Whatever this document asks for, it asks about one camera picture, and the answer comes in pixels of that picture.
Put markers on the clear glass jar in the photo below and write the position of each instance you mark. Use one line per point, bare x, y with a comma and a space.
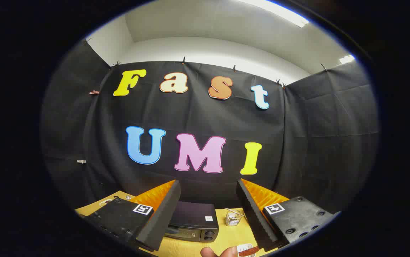
233, 218

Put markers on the long ceiling light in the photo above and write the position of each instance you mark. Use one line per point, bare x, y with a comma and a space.
283, 12

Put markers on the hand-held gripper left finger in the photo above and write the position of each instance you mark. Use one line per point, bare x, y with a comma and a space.
162, 217

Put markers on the black backdrop cloth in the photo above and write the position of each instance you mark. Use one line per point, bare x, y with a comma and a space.
198, 114

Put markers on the white divided seasoning dish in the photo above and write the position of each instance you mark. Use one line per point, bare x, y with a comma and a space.
105, 203

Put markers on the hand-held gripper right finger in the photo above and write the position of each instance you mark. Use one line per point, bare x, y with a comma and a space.
253, 217

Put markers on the small white rectangular plate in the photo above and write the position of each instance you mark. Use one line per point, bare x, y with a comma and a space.
244, 246

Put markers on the black toaster oven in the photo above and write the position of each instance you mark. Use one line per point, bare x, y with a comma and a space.
194, 214

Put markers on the small ceiling light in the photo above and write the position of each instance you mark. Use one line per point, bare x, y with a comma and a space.
348, 59

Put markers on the red steak piece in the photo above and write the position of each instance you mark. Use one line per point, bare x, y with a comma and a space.
248, 252

